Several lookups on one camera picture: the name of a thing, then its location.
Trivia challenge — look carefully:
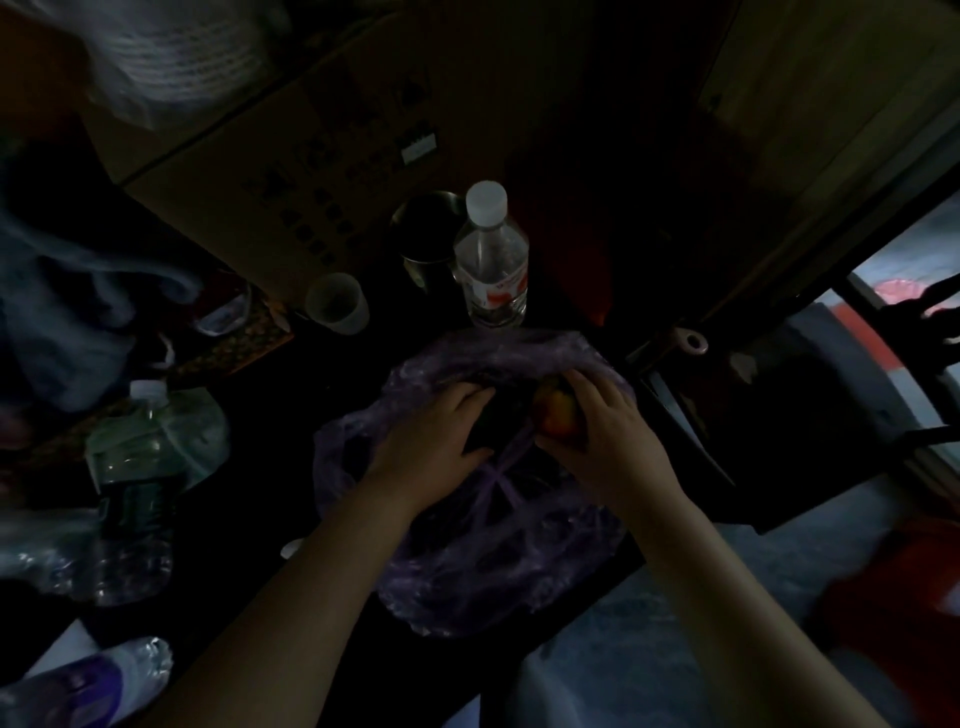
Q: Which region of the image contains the person's left hand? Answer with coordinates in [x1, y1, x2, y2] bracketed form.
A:
[365, 381, 498, 512]

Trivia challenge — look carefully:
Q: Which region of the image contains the person's right hand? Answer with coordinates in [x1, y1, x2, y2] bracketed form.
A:
[534, 368, 687, 526]

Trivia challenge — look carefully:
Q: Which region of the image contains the red yellow apple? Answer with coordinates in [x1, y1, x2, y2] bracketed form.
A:
[531, 377, 585, 442]

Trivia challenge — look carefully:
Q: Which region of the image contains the purple plastic bag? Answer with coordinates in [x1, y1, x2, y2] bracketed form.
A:
[312, 327, 639, 639]

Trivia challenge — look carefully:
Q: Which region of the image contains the person's left forearm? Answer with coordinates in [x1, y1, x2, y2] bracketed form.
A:
[142, 478, 421, 728]

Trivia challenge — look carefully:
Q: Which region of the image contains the person's right forearm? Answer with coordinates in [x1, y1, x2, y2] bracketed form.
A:
[621, 491, 894, 728]

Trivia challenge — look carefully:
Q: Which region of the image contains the clear water bottle white cap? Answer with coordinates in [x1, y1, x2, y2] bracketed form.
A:
[453, 180, 530, 330]

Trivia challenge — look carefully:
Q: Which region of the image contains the white plastic cup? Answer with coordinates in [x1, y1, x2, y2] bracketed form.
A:
[304, 272, 371, 336]

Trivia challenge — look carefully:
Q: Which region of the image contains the dark metal cup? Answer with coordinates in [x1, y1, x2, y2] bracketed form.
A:
[389, 190, 468, 292]

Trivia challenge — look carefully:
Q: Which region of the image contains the small glass bowl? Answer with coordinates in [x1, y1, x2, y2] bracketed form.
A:
[191, 273, 252, 337]

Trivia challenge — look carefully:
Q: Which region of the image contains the patterned brown mat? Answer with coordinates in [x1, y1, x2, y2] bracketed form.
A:
[22, 296, 295, 466]

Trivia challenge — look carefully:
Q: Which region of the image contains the large green water jug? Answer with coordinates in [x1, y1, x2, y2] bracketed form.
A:
[84, 378, 231, 607]

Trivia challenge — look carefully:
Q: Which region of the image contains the brown cardboard box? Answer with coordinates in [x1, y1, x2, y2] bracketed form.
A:
[78, 0, 571, 301]

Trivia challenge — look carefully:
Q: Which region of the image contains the wooden cabinet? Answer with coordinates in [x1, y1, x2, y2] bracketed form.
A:
[693, 0, 960, 324]

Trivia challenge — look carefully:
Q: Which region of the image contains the red plastic stool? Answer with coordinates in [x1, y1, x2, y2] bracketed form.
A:
[813, 516, 960, 728]

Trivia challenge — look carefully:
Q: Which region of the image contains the crumpled clear plastic bottle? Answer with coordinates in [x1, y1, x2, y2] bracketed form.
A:
[0, 507, 175, 607]

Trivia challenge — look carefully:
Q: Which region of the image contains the grey blue cloth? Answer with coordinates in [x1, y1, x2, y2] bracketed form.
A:
[0, 142, 204, 417]

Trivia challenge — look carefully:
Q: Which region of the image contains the clear bottle purple label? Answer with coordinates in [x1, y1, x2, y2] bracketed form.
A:
[0, 637, 174, 728]

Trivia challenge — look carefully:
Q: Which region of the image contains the white plastic bag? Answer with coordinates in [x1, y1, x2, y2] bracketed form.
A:
[15, 0, 294, 132]

